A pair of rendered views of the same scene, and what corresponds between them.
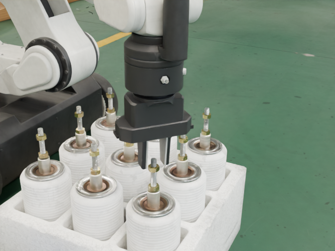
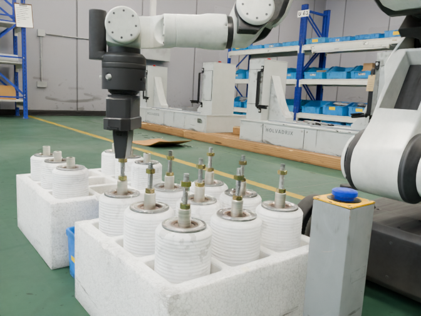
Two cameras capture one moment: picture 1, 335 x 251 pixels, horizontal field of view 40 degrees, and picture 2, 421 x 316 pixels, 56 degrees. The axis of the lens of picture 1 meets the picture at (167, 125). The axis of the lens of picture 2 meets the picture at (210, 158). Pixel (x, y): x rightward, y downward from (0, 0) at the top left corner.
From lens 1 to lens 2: 136 cm
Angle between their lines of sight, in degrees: 108
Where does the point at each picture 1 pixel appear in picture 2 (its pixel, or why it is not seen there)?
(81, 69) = (366, 172)
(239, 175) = (155, 284)
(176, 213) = (102, 197)
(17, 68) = not seen: hidden behind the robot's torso
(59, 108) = (403, 236)
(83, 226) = not seen: hidden behind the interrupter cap
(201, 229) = (102, 239)
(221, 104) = not seen: outside the picture
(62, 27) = (386, 121)
